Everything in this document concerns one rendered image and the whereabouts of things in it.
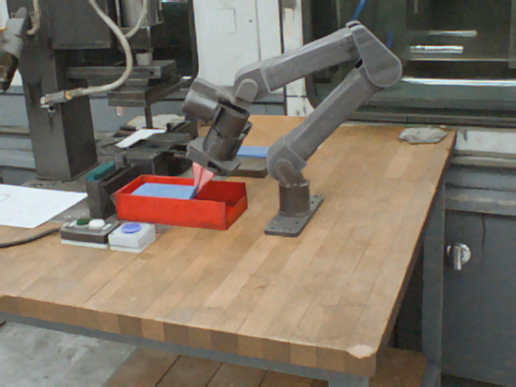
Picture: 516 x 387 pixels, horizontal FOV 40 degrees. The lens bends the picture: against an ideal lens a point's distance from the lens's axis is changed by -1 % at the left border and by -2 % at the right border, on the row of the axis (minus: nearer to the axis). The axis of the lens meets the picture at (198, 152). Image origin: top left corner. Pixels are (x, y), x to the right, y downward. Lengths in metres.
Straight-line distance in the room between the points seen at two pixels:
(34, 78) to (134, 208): 0.47
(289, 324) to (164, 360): 1.22
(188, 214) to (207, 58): 0.96
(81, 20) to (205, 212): 0.55
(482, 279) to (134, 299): 1.29
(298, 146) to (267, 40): 0.87
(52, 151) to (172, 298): 0.74
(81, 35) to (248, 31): 0.71
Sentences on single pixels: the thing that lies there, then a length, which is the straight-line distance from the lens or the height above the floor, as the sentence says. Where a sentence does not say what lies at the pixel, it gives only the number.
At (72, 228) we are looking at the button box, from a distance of 1.44.
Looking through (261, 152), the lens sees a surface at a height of 0.92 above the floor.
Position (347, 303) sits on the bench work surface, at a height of 0.90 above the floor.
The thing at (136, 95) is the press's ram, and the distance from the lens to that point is 1.59.
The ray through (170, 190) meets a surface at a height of 0.95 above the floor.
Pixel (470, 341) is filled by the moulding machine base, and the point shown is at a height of 0.22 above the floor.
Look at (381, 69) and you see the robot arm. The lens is 1.35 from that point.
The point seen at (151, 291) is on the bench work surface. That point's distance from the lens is 1.22.
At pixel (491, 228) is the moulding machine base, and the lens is 2.18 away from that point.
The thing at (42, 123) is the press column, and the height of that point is 1.05.
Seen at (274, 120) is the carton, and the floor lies 0.96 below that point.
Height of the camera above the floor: 1.47
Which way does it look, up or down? 17 degrees down
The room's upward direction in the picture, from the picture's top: 5 degrees counter-clockwise
